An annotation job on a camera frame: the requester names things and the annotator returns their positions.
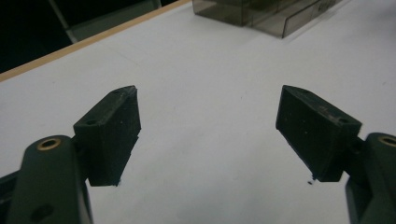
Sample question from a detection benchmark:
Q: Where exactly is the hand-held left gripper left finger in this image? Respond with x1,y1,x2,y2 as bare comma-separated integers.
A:
73,85,142,188

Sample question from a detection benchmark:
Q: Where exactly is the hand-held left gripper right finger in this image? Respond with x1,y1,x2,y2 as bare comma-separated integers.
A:
275,84,363,183

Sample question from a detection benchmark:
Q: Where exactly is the smoky transparent plastic organizer box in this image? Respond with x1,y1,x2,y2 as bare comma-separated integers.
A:
191,0,344,39

